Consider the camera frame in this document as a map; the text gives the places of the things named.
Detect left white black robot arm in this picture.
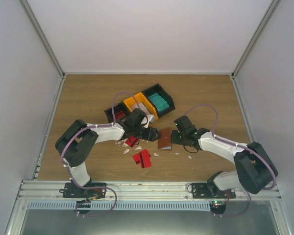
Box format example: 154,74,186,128
55,108,160,198

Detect teal card stack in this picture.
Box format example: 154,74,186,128
148,93,170,112

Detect grey slotted cable duct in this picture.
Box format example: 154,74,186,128
27,200,210,212

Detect red black-striped card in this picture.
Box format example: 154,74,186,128
139,149,152,168
133,152,145,168

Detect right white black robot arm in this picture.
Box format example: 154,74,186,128
171,116,278,198

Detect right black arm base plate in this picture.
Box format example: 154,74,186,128
186,183,236,199

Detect brown leather card holder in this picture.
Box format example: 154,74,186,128
158,127,172,150

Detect yellow card bin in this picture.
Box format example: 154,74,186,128
123,92,158,120

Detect white debris pile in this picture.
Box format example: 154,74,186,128
115,140,142,154

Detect left aluminium frame post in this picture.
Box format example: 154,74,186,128
19,0,65,79

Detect white pink card stack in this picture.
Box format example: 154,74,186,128
132,102,151,115

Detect red white card stack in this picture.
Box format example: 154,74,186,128
114,111,126,121

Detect aluminium mounting rail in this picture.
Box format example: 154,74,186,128
17,180,282,200

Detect red credit card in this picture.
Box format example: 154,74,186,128
125,136,139,147

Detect right aluminium frame post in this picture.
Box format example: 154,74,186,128
231,0,281,80

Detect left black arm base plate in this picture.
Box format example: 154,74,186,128
59,182,107,199

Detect aluminium frame post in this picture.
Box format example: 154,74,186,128
19,0,65,79
231,0,281,80

